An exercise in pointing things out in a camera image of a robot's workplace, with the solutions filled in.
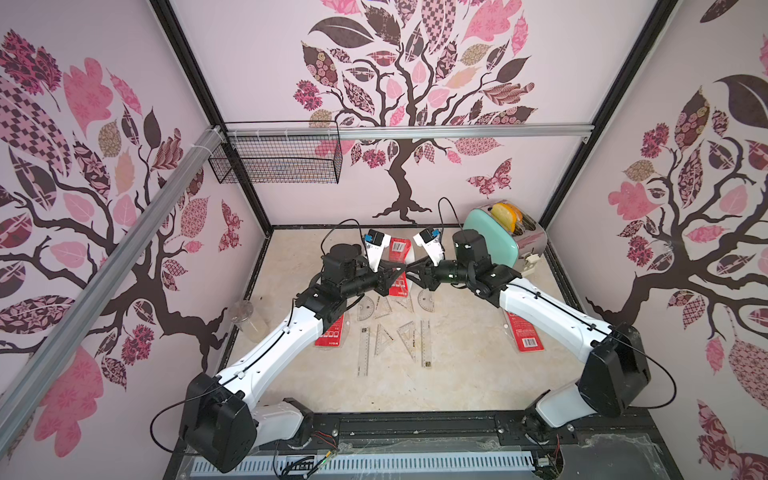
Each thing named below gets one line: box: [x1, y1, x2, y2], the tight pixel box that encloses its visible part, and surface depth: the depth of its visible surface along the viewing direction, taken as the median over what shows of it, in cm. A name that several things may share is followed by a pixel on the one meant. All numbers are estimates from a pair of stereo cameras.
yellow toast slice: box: [491, 202, 523, 233], surface depth 97 cm
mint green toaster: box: [463, 199, 548, 269], surface depth 96 cm
